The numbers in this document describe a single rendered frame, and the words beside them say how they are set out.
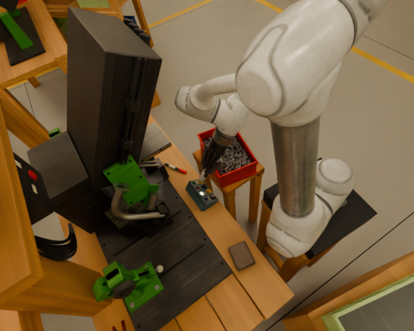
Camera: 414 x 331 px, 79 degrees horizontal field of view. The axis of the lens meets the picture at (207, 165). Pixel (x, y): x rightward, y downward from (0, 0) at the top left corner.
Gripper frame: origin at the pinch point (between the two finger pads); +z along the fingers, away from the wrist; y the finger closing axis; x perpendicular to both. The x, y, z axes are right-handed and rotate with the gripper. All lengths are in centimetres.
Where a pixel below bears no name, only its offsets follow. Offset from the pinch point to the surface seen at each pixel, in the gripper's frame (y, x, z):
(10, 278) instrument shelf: -30, 76, -17
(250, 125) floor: 76, -132, 25
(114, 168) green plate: 5.1, 42.3, -6.9
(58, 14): 317, -11, 28
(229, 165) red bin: 1.0, -17.1, -2.4
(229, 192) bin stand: -7.5, -16.8, 8.6
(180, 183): 6.9, 5.0, 11.3
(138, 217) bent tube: -4.3, 32.4, 13.4
